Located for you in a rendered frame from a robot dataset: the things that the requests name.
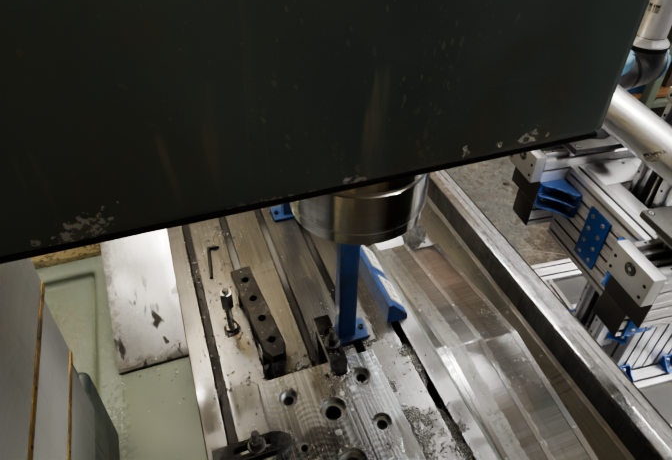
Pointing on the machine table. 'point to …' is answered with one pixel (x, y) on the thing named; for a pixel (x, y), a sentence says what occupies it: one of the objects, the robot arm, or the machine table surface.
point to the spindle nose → (365, 211)
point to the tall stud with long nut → (228, 309)
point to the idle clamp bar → (256, 305)
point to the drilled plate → (313, 426)
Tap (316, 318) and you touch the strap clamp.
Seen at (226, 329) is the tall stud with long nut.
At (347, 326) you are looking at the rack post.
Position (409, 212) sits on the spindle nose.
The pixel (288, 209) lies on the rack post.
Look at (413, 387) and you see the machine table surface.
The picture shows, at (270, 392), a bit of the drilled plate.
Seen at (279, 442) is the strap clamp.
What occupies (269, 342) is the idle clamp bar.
